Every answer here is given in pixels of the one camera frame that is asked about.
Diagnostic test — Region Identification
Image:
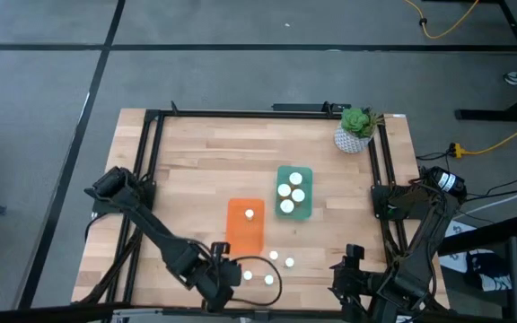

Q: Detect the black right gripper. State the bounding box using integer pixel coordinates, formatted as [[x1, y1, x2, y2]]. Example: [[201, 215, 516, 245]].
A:
[[329, 264, 380, 316]]

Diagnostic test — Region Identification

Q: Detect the orange plastic bin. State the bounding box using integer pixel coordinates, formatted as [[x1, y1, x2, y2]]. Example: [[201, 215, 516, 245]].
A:
[[225, 197, 267, 257]]

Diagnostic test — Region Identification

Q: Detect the green plastic bin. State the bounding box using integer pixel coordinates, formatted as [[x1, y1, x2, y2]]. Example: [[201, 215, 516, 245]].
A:
[[275, 164, 314, 222]]

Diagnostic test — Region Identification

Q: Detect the succulent in white pot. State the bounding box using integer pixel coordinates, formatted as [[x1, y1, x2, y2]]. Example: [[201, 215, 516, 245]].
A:
[[333, 106, 386, 155]]

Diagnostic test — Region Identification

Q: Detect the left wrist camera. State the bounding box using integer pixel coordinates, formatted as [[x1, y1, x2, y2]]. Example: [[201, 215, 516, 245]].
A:
[[210, 240, 232, 262]]

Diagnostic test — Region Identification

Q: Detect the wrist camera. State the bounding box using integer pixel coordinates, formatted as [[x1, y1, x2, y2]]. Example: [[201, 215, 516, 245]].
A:
[[345, 243, 366, 271], [210, 240, 232, 262]]

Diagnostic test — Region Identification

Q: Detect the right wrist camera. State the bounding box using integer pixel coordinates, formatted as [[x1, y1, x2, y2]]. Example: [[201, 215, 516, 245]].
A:
[[345, 243, 366, 271]]

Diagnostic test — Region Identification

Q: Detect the black left camera cable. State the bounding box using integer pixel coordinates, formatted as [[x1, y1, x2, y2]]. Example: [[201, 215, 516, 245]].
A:
[[229, 255, 284, 308]]

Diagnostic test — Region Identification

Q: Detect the black power cable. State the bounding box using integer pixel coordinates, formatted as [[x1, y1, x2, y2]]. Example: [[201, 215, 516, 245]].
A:
[[415, 151, 455, 163]]

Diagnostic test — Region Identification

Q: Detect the black aluminium station frame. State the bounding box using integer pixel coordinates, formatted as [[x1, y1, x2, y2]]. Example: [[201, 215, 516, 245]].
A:
[[0, 100, 451, 323]]

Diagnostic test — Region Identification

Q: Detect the yellow cord with yellow plug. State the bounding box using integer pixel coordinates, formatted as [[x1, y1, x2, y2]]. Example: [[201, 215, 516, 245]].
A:
[[448, 111, 517, 159]]

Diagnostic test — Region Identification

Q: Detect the white cable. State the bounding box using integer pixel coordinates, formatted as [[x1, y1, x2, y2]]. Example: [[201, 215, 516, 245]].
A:
[[460, 180, 517, 219]]

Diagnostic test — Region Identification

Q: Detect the yellow cord with black connector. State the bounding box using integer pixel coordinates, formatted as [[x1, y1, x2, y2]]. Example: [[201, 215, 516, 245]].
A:
[[404, 0, 481, 40]]

